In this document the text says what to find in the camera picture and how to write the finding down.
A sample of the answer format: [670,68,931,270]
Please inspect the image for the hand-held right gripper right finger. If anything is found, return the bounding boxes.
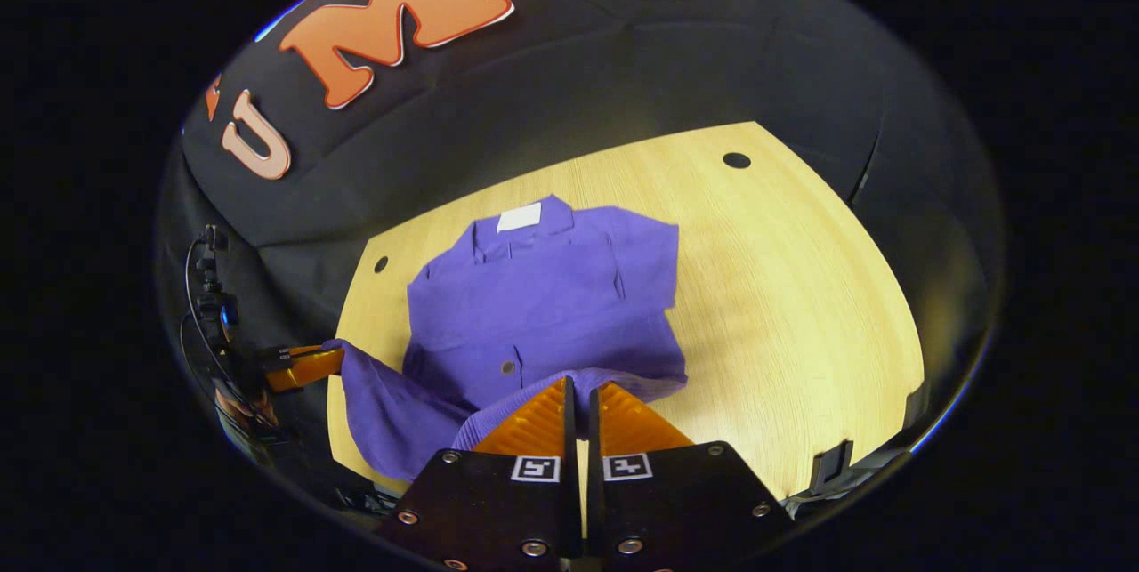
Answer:
[585,374,797,572]

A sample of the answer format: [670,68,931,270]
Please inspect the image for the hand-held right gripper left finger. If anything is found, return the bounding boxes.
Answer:
[374,374,581,572]

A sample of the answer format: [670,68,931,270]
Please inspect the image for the purple short-sleeved shirt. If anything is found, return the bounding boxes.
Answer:
[322,194,691,537]

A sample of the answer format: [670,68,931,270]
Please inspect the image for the black backdrop cloth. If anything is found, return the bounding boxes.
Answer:
[156,0,1002,502]

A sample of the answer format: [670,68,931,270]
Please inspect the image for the black table edge bracket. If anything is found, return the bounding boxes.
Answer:
[808,439,856,495]

